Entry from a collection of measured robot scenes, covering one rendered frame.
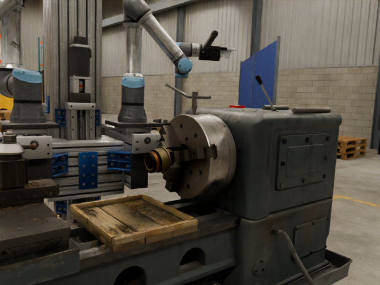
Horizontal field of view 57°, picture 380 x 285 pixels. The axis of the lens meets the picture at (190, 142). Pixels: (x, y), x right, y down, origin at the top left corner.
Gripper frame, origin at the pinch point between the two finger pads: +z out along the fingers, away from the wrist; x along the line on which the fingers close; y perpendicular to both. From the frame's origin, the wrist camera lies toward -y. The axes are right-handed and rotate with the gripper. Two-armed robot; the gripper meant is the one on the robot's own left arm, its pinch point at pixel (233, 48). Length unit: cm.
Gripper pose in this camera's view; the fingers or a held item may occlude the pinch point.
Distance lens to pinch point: 207.4
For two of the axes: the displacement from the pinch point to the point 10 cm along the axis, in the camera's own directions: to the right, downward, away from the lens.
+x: 1.6, 2.7, -9.5
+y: -0.6, 9.6, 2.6
